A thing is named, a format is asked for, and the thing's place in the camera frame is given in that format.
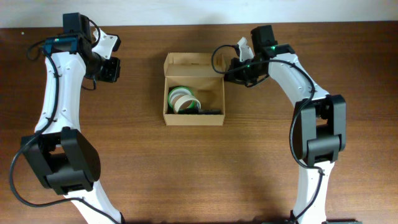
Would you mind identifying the brown cardboard box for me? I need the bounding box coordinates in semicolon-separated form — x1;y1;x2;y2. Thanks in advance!
163;52;226;126

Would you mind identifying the green tape roll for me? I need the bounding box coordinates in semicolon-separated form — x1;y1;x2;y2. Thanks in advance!
167;86;195;113

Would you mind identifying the black permanent marker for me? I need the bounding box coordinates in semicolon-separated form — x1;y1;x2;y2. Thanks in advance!
185;108;221;115

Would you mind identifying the beige masking tape roll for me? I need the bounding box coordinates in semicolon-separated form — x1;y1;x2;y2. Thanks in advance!
174;95;201;114

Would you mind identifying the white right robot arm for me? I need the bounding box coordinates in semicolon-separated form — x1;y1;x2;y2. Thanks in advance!
223;25;346;223

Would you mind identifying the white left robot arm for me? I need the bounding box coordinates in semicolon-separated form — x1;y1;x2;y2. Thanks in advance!
18;12;125;223

